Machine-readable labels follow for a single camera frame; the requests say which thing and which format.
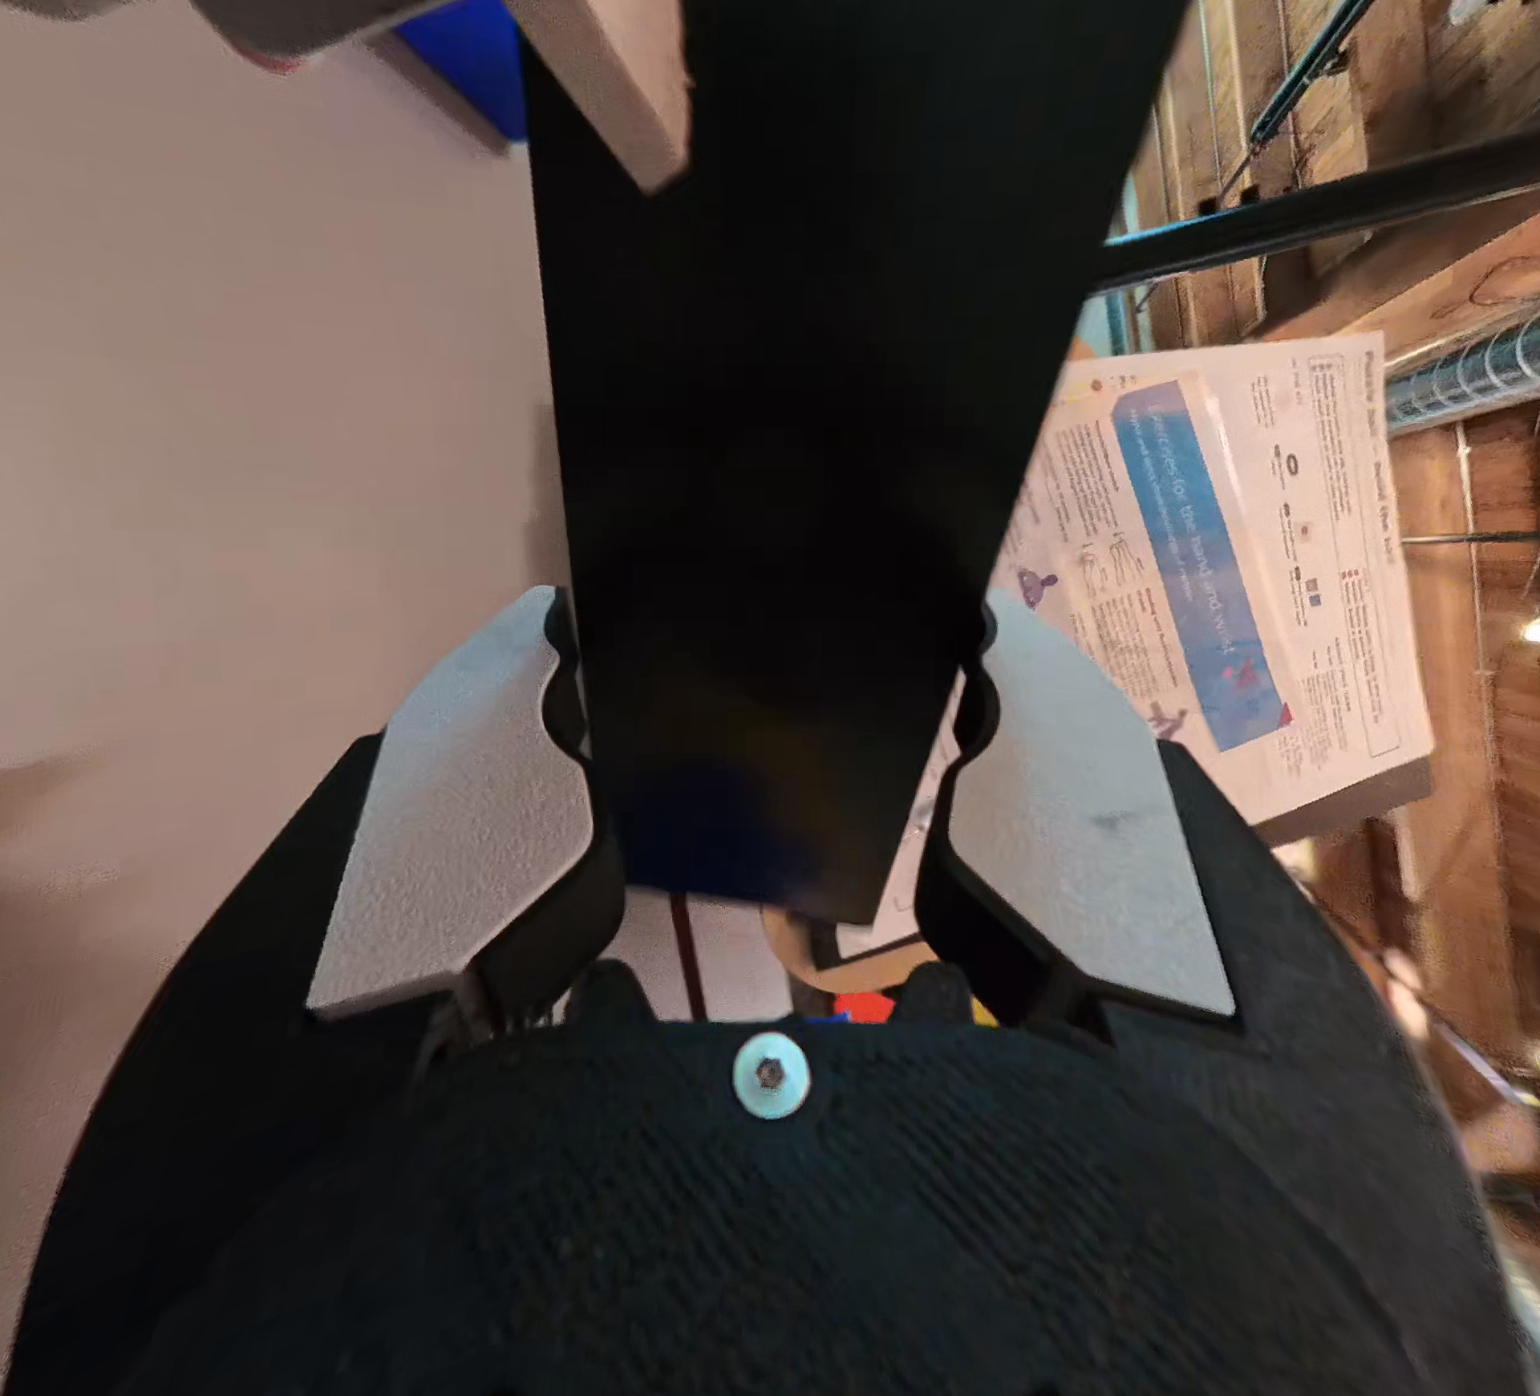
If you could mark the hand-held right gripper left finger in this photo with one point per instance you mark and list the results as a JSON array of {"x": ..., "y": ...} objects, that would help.
[{"x": 467, "y": 807}]

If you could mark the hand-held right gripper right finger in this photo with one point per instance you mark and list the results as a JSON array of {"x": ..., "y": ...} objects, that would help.
[{"x": 1083, "y": 829}]

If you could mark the blue plastic bin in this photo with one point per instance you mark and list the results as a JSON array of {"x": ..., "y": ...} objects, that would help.
[{"x": 479, "y": 61}]

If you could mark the thin black plate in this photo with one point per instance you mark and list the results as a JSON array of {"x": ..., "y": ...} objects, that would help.
[{"x": 820, "y": 400}]

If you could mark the grey desk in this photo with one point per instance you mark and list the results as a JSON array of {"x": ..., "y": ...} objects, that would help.
[{"x": 237, "y": 400}]

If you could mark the wooden document stand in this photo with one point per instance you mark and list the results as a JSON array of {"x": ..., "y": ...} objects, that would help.
[{"x": 842, "y": 971}]

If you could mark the exercise sheet with blue banner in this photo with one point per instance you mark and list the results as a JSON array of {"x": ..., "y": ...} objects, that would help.
[{"x": 1189, "y": 554}]

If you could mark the white instruction sheet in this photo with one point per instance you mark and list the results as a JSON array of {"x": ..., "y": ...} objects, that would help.
[{"x": 1346, "y": 530}]

